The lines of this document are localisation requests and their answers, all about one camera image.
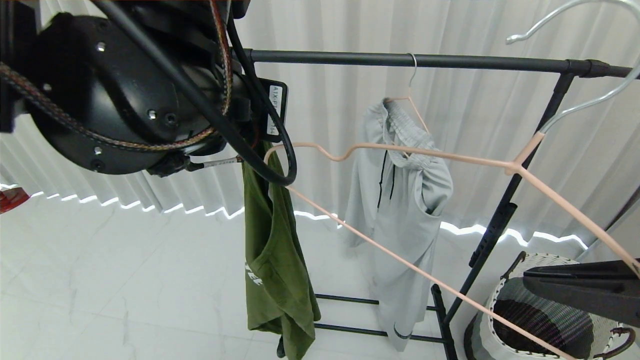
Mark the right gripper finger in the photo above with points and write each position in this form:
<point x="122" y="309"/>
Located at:
<point x="600" y="300"/>
<point x="600" y="270"/>

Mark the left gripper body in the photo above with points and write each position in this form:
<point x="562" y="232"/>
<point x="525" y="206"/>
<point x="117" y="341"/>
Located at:
<point x="277" y="100"/>

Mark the pink clothes hanger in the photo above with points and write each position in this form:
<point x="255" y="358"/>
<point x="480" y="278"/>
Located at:
<point x="515" y="165"/>
<point x="415" y="62"/>

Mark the green garment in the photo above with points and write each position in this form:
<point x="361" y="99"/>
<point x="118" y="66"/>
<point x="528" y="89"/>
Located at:
<point x="275" y="260"/>

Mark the pale grey shorts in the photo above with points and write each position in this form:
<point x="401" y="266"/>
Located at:
<point x="400" y="225"/>

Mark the white laundry basket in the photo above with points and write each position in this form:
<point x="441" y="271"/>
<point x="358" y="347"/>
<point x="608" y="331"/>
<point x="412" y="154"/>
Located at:
<point x="487" y="340"/>

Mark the black clothes rack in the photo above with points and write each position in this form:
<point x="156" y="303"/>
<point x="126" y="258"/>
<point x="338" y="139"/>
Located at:
<point x="450" y="61"/>

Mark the red and white object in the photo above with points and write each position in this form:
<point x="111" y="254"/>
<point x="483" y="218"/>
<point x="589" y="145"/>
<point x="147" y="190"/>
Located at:
<point x="12" y="200"/>

